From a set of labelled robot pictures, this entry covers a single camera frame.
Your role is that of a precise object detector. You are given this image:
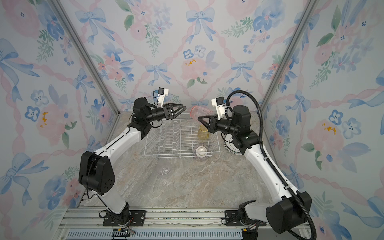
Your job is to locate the yellow glass cup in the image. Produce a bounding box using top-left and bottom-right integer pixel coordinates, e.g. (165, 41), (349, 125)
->
(198, 125), (210, 141)

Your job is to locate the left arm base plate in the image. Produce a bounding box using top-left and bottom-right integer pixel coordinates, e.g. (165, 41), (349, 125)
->
(101, 210), (146, 227)

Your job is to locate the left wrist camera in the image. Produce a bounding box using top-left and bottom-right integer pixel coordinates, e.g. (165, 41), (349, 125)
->
(153, 88), (169, 108)

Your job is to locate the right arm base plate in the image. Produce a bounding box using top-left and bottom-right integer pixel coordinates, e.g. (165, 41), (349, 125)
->
(222, 210), (267, 227)

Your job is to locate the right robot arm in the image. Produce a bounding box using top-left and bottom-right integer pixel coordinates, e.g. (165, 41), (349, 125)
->
(198, 115), (317, 240)

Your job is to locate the white ceramic bowl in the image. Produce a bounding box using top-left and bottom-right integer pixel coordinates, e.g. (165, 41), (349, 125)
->
(194, 145), (209, 162)

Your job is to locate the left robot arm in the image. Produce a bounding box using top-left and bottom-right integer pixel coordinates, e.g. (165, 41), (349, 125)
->
(78, 98), (187, 226)

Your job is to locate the clear glass cup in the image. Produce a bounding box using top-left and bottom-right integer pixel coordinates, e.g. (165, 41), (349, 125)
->
(158, 163), (171, 176)

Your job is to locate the grey patterned plate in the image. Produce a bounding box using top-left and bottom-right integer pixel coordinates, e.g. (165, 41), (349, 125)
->
(224, 134), (242, 155)

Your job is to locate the black corrugated cable hose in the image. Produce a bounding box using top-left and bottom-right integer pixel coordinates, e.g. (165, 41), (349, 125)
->
(225, 90), (317, 240)

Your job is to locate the white wire dish rack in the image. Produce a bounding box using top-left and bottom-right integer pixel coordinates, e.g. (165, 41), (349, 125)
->
(144, 114), (221, 159)

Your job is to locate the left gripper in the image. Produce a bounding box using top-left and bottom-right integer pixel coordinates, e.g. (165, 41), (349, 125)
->
(145, 104), (186, 126)

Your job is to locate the pink glass cup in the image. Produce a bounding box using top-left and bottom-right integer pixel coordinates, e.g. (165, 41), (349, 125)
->
(190, 106), (214, 121)

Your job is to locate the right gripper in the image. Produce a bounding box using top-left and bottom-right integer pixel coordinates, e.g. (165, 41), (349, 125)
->
(198, 115), (239, 138)

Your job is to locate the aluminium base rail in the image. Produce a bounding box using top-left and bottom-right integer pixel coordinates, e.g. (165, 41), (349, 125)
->
(53, 206), (294, 240)

